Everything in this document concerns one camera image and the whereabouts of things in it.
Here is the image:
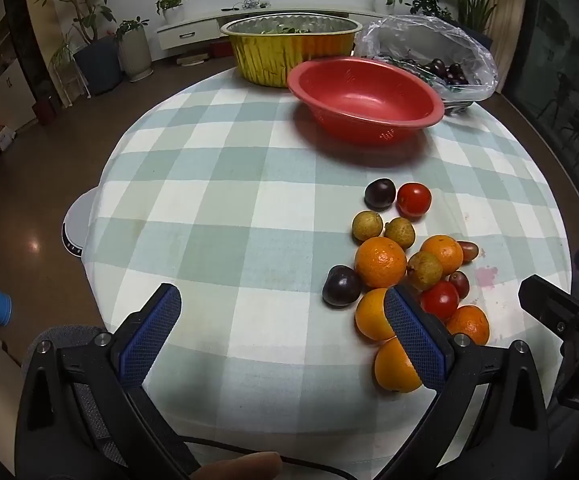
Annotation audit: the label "dark purple plum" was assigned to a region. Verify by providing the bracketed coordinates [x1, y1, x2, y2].
[364, 178, 397, 210]
[322, 265, 363, 308]

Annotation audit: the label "leafy potted plant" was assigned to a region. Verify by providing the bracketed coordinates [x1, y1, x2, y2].
[409, 0, 453, 21]

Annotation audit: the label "clear plastic bag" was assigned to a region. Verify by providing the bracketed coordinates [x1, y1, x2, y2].
[353, 15, 499, 103]

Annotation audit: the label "sliding glass door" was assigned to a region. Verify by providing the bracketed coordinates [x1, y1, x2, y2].
[524, 0, 579, 221]

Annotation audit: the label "green leafy vegetables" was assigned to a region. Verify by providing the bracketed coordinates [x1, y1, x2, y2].
[256, 24, 315, 36]

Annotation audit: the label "red bin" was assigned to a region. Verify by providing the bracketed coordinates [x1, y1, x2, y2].
[34, 95, 60, 126]

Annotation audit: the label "checked tablecloth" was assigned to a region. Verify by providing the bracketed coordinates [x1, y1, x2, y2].
[80, 65, 573, 480]

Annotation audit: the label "pile of dark plums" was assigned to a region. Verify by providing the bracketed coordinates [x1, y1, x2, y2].
[417, 57, 470, 86]

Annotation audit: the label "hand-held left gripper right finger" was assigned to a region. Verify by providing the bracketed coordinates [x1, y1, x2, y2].
[374, 282, 553, 480]

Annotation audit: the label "white metal plant stand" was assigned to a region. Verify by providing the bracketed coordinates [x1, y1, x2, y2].
[49, 35, 92, 108]

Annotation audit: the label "large orange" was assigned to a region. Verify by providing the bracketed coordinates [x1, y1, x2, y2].
[354, 236, 408, 289]

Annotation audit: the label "person's left hand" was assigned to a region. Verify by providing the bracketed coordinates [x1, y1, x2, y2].
[200, 451, 284, 480]

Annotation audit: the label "red tomato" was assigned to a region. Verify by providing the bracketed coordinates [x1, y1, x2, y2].
[396, 182, 431, 218]
[419, 281, 461, 322]

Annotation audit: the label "brown-green longan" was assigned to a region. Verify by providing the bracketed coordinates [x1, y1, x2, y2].
[407, 251, 443, 291]
[352, 211, 384, 242]
[384, 217, 416, 249]

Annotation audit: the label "tall plant in dark pot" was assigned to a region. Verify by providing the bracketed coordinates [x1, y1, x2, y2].
[34, 0, 122, 96]

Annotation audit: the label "red plastic colander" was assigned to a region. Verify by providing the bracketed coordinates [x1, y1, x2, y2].
[286, 57, 445, 147]

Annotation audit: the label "tangle of cables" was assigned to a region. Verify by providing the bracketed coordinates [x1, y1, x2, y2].
[222, 0, 275, 12]

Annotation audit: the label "small orange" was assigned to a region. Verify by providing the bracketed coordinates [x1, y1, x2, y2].
[355, 288, 397, 342]
[447, 305, 491, 346]
[420, 235, 464, 276]
[374, 336, 423, 394]

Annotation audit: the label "black cable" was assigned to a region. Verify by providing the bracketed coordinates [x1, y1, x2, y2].
[182, 436, 355, 480]

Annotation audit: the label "white television cabinet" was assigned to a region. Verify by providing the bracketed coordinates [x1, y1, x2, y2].
[156, 7, 385, 52]

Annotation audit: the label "metal wire basket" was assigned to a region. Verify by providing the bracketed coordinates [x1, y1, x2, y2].
[439, 97, 475, 116]

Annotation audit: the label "beige curtain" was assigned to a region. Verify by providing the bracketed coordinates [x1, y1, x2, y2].
[489, 0, 540, 96]

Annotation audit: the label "small potted plant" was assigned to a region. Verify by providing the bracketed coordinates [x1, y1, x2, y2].
[156, 0, 189, 25]

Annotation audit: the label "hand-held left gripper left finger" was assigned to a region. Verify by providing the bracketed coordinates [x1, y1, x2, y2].
[15, 282, 202, 480]

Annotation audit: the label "gold foil pan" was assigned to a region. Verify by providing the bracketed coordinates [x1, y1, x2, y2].
[220, 16, 364, 89]

